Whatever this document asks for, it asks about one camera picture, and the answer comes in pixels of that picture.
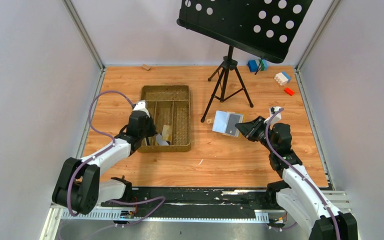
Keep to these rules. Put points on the white blue toy block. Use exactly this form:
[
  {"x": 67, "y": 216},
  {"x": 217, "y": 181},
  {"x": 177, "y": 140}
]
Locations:
[{"x": 282, "y": 78}]

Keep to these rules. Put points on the blue green toy block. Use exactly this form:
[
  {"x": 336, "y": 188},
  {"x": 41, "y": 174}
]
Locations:
[{"x": 255, "y": 66}]

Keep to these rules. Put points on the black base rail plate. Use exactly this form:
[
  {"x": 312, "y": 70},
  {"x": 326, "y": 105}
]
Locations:
[{"x": 202, "y": 202}]

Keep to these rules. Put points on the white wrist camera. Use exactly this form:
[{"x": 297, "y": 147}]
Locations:
[
  {"x": 275, "y": 115},
  {"x": 141, "y": 106}
]

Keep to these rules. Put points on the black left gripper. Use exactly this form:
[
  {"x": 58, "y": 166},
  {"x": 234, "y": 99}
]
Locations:
[{"x": 148, "y": 133}]

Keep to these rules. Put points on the beige illustrated card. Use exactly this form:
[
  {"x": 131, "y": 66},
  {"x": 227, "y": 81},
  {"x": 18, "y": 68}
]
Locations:
[{"x": 166, "y": 133}]

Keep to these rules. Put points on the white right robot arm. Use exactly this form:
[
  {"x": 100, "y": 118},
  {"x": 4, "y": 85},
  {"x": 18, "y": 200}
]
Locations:
[{"x": 296, "y": 192}]

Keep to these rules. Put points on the woven straw divided tray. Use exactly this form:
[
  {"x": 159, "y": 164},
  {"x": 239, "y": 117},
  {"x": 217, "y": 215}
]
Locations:
[{"x": 169, "y": 105}]

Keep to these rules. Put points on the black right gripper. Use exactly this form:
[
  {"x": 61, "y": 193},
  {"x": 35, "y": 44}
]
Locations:
[{"x": 254, "y": 127}]

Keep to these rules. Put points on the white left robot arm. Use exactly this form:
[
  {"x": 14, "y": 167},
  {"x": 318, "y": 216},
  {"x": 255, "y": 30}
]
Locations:
[{"x": 78, "y": 186}]

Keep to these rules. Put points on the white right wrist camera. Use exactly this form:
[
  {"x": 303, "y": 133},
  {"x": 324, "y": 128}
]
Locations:
[{"x": 275, "y": 115}]

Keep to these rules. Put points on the black music stand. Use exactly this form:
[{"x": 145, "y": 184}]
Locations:
[{"x": 263, "y": 28}]

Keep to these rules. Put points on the dark grey card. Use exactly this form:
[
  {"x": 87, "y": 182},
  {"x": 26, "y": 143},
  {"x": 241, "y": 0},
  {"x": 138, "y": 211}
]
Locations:
[{"x": 233, "y": 119}]

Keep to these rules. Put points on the red toy block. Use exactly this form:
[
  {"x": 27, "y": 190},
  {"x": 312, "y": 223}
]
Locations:
[{"x": 289, "y": 91}]

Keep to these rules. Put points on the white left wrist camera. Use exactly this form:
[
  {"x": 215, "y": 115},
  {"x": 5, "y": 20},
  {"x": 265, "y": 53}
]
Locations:
[{"x": 141, "y": 106}]

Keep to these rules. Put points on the yellow leather card holder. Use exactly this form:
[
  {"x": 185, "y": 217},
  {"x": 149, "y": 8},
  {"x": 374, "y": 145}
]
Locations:
[{"x": 219, "y": 122}]

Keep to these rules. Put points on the small wooden block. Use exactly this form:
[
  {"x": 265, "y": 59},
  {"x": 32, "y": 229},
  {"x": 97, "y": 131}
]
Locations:
[{"x": 146, "y": 67}]

